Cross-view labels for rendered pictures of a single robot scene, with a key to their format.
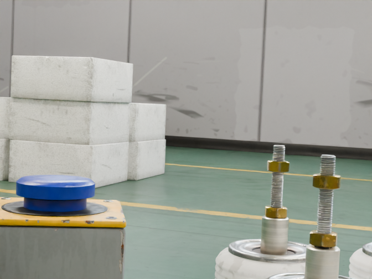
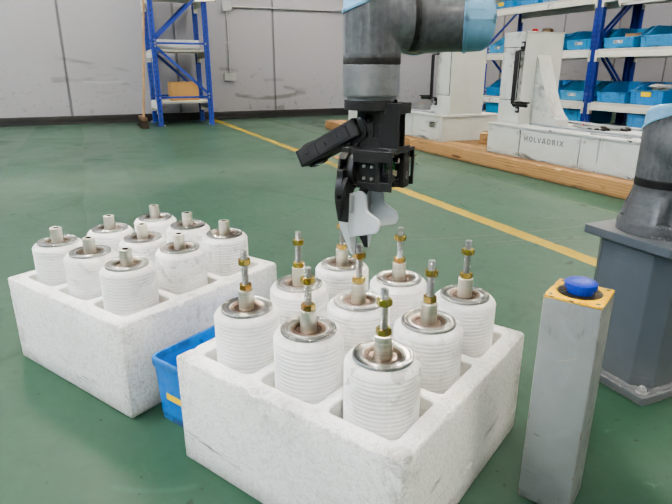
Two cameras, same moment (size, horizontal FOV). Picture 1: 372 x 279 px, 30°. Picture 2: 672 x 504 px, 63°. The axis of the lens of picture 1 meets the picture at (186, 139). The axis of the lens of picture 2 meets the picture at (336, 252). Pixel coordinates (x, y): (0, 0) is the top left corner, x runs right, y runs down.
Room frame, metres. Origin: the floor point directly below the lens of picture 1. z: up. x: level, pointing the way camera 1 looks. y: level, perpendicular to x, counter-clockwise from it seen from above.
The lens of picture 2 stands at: (1.03, 0.30, 0.58)
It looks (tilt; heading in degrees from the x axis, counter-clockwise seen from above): 18 degrees down; 225
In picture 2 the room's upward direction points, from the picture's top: straight up
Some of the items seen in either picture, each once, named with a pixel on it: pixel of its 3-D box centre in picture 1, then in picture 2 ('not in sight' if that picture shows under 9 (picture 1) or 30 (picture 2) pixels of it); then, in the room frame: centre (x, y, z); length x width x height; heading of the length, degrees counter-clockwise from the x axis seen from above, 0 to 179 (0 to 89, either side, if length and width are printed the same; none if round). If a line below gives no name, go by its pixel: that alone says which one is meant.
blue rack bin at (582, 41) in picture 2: not in sight; (595, 40); (-5.56, -2.25, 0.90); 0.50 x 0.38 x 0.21; 159
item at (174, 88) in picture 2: not in sight; (183, 90); (-2.31, -5.52, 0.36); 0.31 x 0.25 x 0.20; 159
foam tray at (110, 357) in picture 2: not in sight; (151, 308); (0.55, -0.75, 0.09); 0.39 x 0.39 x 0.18; 9
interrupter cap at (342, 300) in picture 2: not in sight; (358, 301); (0.47, -0.21, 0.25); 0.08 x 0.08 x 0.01
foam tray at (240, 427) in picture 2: not in sight; (357, 393); (0.47, -0.21, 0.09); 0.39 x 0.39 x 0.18; 8
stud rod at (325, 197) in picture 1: (325, 212); (430, 286); (0.45, -0.09, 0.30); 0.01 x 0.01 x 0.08
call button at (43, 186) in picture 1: (55, 197); (580, 288); (0.36, 0.07, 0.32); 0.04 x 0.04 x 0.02
